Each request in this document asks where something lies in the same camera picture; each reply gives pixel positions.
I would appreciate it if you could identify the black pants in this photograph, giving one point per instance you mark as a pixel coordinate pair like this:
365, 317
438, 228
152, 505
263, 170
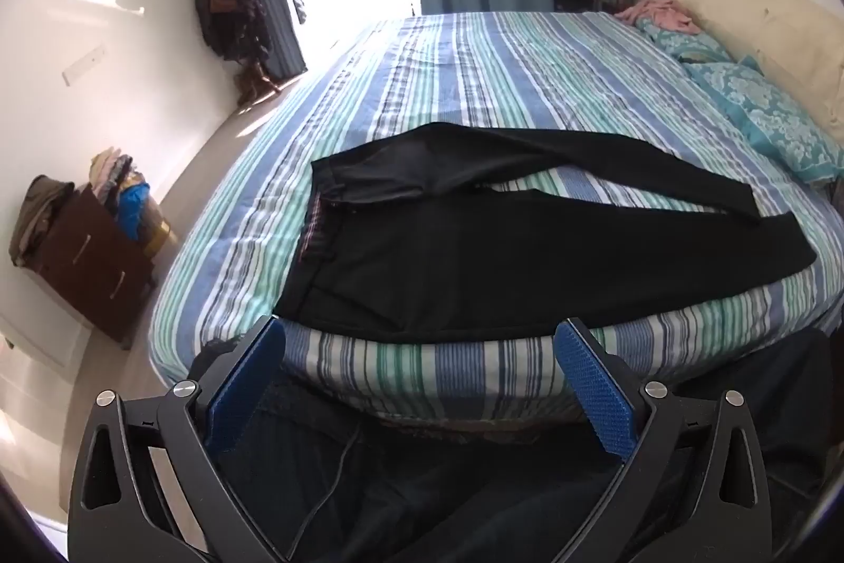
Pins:
461, 259

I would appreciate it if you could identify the pink cloth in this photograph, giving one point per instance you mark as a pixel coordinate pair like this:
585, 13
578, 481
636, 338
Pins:
659, 12

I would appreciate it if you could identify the wooden coat stand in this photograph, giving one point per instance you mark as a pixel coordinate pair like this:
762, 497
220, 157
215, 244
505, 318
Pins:
254, 81

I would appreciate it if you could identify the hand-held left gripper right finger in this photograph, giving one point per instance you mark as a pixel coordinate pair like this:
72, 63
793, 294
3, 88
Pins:
597, 391

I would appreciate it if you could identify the cream headboard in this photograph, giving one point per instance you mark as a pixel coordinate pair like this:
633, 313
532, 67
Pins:
758, 15

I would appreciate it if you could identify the small teal floral pillow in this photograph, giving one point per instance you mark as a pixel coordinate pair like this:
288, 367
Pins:
686, 42

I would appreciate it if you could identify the white wall plate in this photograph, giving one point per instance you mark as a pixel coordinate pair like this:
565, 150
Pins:
82, 67

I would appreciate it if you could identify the pile of folded clothes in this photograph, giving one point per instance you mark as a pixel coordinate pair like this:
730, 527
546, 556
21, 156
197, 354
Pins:
112, 170

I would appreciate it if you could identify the brown wooden dresser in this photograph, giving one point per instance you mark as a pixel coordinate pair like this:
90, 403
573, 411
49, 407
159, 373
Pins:
86, 259

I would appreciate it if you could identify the blue bag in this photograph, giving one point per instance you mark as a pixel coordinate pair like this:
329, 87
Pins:
134, 210

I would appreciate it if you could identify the olive cloth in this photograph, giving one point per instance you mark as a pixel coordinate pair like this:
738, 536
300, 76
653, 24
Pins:
39, 213

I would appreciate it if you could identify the person's dark trousers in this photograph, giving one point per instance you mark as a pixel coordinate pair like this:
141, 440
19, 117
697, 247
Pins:
461, 503

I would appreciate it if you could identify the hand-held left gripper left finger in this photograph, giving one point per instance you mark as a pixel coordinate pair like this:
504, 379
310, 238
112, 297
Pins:
244, 385

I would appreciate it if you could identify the large teal floral pillow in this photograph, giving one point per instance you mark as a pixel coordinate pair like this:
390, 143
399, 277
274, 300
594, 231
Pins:
778, 121

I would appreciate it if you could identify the striped bed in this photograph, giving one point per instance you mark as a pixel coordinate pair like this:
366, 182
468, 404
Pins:
494, 68

